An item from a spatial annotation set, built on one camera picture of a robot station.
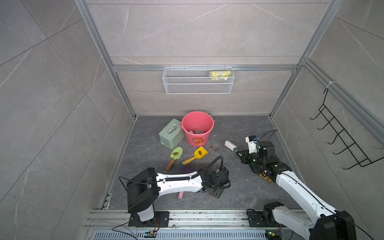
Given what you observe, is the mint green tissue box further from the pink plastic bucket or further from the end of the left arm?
the end of the left arm

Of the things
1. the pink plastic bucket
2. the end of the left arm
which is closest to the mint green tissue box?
the pink plastic bucket

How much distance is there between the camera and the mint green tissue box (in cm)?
98
